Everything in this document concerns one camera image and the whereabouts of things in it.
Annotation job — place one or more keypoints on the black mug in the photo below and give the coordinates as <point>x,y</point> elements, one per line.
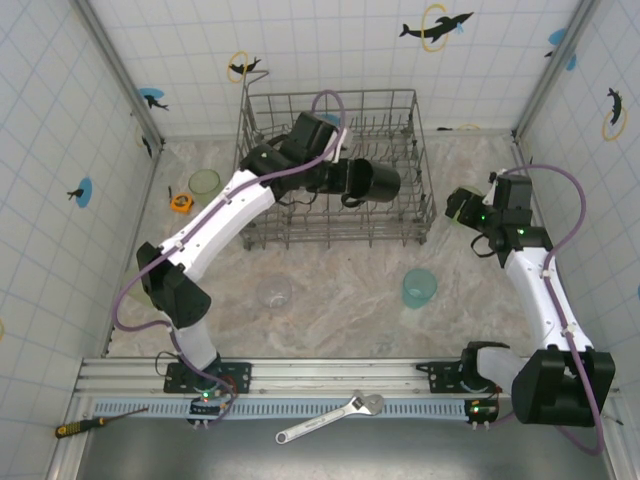
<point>385,182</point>

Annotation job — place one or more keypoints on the tall green plastic cup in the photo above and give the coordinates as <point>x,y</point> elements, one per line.
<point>205,187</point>

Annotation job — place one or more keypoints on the teal plastic cup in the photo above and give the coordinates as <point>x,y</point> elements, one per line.
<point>420,295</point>

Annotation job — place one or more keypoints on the pale green plastic cup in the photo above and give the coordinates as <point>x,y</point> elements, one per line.
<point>131,290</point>

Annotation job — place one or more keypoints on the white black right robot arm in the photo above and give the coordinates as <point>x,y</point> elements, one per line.
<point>545,300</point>

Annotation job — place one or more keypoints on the blue oval sticker black fish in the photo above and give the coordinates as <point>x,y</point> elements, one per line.
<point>334,120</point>

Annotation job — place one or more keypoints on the orange tape measure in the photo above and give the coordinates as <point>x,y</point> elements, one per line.
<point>181,202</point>

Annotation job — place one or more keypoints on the shark sticker on blue oval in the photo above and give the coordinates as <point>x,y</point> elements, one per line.
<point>152,99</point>

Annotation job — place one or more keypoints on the clear round glass cup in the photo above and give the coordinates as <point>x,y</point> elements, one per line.
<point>274,300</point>

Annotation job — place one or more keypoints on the small green-lit circuit board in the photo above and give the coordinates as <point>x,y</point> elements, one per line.
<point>482,411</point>
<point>205,397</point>

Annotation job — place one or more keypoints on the silver adjustable wrench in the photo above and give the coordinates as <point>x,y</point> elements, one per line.
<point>330,416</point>

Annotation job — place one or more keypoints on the yellow black screwdriver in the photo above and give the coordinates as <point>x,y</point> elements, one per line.
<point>75,428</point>

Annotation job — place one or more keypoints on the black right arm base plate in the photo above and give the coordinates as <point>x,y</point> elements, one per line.
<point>440,372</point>

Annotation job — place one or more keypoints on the aluminium frame post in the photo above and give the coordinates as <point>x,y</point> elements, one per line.
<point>120,70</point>
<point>556,65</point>

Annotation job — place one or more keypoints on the blue oval wall sticker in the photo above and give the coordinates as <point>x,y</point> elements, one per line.
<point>557,37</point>

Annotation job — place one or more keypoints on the aluminium mounting rail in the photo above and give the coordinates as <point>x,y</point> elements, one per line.
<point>325,372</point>

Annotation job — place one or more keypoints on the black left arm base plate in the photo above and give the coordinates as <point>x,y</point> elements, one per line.
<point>240,375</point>

